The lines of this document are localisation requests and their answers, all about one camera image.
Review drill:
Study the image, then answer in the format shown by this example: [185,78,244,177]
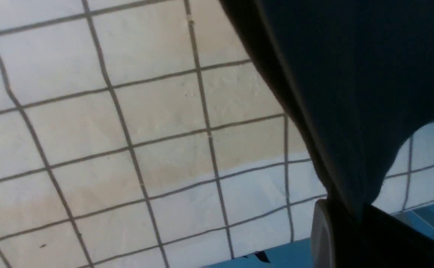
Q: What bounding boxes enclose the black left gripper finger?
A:
[310,200,434,268]

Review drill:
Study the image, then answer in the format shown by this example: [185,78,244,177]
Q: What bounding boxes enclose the gray long-sleeve top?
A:
[220,0,434,218]

